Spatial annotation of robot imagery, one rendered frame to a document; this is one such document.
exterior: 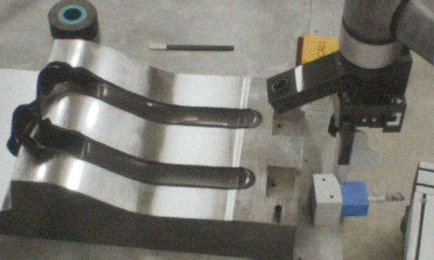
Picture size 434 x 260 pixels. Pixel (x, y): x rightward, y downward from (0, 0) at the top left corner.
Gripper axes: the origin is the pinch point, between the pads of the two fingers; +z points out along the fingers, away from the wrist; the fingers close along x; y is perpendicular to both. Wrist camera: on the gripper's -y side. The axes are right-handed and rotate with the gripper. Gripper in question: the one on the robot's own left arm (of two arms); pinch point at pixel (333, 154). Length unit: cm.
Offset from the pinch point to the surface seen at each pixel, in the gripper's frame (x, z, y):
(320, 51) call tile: 28.4, 9.5, 2.1
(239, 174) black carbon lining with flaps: 0.1, 4.4, -12.4
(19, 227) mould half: -3.4, 10.8, -42.6
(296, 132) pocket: 9.4, 6.7, -3.6
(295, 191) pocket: -2.1, 5.4, -4.9
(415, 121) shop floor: 84, 94, 41
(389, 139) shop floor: 78, 94, 33
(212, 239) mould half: -7.2, 9.1, -16.3
